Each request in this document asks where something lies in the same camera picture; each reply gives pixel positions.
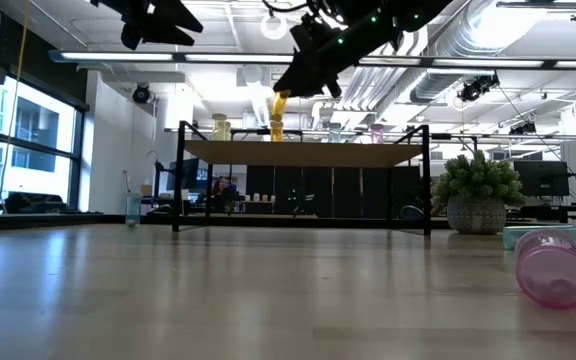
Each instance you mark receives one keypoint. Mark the silver ventilation duct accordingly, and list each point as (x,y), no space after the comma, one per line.
(443,80)

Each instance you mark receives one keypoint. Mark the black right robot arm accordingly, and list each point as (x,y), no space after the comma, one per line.
(393,20)

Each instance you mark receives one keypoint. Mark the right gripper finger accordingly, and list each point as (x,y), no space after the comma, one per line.
(330,82)
(298,82)

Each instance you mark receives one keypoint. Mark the long ceiling light strip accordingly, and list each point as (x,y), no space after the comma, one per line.
(118,56)

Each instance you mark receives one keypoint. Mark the black ceiling spotlight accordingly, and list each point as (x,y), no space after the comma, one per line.
(478,87)
(523,128)
(141,93)

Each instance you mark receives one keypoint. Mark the yellow medicine bottle white cap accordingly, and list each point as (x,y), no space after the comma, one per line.
(229,131)
(218,129)

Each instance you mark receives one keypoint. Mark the wooden shelf black metal frame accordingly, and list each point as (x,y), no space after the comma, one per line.
(293,152)

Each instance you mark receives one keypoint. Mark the black computer monitor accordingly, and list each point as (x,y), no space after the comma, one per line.
(542,178)
(190,175)

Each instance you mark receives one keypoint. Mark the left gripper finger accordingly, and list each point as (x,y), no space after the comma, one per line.
(175,39)
(185,20)

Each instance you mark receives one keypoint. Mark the cardboard box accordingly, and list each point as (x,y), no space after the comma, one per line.
(146,190)

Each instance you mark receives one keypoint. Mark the green faux plant grey pot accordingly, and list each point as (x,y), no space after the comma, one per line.
(475,180)

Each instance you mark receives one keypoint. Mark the black aluminium table frame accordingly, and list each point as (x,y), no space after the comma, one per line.
(43,219)

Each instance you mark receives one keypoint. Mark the person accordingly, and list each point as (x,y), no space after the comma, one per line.
(222,192)

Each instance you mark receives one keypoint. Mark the black couch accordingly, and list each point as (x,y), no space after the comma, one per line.
(33,202)

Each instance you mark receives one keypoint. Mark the large black-framed window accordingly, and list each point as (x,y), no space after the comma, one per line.
(38,150)

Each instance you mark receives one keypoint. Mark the hanging black light bar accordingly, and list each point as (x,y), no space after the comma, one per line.
(538,4)

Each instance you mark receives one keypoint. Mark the black cabinet row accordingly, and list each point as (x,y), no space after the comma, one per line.
(348,192)

